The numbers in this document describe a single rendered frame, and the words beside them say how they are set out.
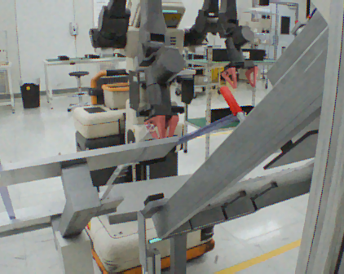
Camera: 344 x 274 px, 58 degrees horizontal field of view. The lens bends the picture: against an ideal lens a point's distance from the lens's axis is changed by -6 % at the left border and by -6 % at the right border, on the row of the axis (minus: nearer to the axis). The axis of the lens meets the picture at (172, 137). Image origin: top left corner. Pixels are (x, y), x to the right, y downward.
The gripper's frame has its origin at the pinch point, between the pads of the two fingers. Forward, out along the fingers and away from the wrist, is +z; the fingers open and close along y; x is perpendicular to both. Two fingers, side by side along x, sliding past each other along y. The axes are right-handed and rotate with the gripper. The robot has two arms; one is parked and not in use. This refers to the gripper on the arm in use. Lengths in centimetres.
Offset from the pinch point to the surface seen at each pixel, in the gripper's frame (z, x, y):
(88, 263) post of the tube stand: 23.8, 2.9, -19.3
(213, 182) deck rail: 10.7, -20.1, -3.7
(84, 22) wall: -389, 528, 168
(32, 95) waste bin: -200, 495, 56
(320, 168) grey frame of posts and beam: 12.4, -46.3, -12.1
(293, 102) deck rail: 4.0, -42.0, -8.3
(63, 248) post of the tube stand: 19.9, 1.0, -24.5
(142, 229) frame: 18.7, 11.9, -1.7
